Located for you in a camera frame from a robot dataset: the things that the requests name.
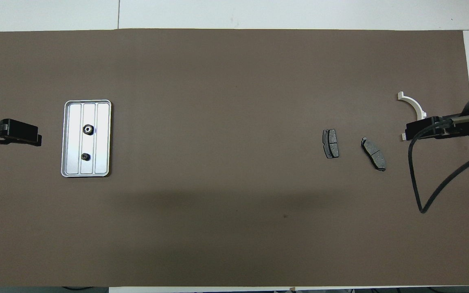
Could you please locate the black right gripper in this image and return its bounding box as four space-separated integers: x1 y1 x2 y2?
405 116 465 141

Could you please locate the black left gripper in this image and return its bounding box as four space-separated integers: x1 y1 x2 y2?
0 118 42 149

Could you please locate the silver metal tray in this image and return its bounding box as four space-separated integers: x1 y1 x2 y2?
61 100 112 178

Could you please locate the elongated dark grey brake pad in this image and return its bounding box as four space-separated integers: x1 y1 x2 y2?
361 137 387 172

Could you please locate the rectangular dark grey brake pad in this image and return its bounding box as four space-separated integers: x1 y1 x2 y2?
322 129 340 159

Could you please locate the brown table mat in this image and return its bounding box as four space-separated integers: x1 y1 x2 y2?
0 28 469 287

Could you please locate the white curved plastic bracket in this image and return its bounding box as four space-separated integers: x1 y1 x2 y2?
397 92 427 141

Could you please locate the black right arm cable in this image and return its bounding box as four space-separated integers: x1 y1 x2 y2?
408 115 469 214

